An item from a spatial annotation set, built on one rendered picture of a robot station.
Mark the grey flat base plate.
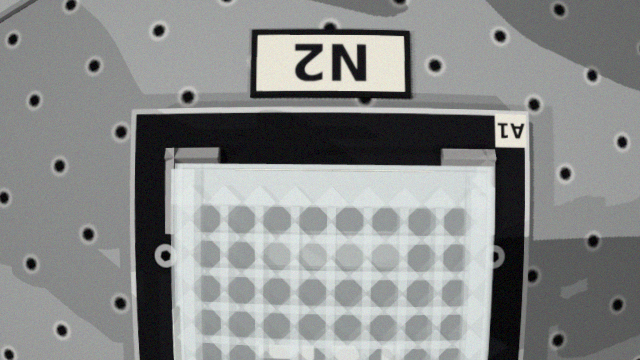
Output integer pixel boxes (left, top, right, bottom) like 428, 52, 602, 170
0, 0, 640, 360

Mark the white well plate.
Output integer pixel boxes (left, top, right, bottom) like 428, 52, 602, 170
171, 163, 495, 360

